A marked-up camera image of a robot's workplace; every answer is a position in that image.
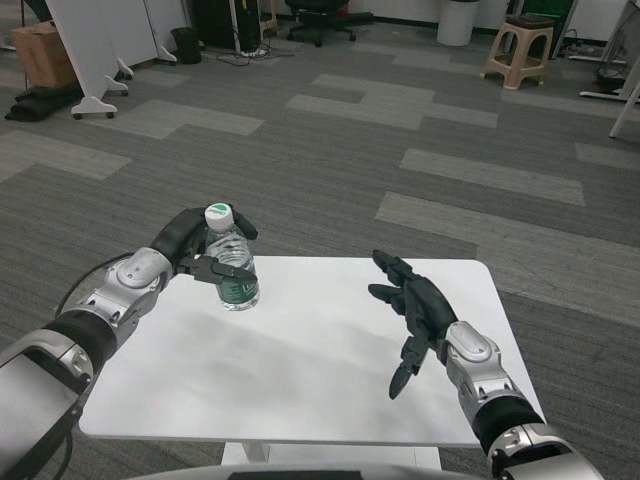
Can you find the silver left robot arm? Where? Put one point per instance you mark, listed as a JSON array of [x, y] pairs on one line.
[[130, 280]]

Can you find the white table base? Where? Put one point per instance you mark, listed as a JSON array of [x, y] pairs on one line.
[[330, 455]]

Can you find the white cylindrical bin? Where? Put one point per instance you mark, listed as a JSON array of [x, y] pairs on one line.
[[456, 22]]

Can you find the white slim table leg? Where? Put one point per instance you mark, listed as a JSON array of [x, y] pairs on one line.
[[235, 25]]

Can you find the black office chair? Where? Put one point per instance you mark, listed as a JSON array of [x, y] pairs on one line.
[[320, 27]]

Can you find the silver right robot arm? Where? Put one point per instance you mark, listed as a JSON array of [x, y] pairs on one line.
[[475, 350]]

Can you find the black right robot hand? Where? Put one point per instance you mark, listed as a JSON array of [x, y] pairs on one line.
[[427, 305]]

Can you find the white desk frame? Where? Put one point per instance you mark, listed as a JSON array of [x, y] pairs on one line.
[[607, 94]]

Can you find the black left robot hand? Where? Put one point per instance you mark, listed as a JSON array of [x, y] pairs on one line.
[[175, 235]]

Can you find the silver robot chest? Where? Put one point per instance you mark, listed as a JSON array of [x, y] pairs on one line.
[[300, 474]]

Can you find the black waste bin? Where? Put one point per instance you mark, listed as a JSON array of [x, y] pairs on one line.
[[186, 46]]

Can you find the black cabinet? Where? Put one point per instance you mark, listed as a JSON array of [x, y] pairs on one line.
[[215, 22]]

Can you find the white partition panel on casters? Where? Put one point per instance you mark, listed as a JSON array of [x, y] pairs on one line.
[[116, 86], [125, 70], [167, 55], [95, 106]]

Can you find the white power strip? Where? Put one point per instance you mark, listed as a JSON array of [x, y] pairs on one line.
[[252, 51]]

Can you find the clear water bottle green label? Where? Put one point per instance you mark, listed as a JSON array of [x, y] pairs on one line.
[[240, 295]]

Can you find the white desk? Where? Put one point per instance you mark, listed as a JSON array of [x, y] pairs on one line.
[[625, 105]]

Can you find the brown cardboard box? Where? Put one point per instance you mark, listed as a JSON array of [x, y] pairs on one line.
[[42, 55]]

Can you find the beige plastic stool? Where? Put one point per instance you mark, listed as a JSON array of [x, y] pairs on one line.
[[269, 17], [520, 57]]

